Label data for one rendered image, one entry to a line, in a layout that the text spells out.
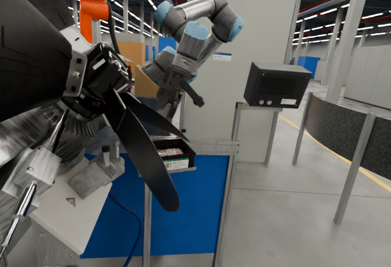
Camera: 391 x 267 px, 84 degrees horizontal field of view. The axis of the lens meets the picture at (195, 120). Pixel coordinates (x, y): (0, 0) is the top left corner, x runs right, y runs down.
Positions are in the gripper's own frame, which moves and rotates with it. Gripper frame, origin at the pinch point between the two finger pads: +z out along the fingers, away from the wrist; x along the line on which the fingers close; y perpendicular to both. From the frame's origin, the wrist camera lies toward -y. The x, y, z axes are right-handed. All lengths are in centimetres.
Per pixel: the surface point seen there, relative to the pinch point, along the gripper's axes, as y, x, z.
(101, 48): 21.9, 24.3, -18.5
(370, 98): -793, -678, -171
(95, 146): 19.6, 9.4, 11.4
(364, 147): -151, -57, -16
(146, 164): 4.8, 32.9, 0.1
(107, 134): 17.2, 10.5, 6.1
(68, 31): 30.9, 18.9, -19.1
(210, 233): -49, -26, 62
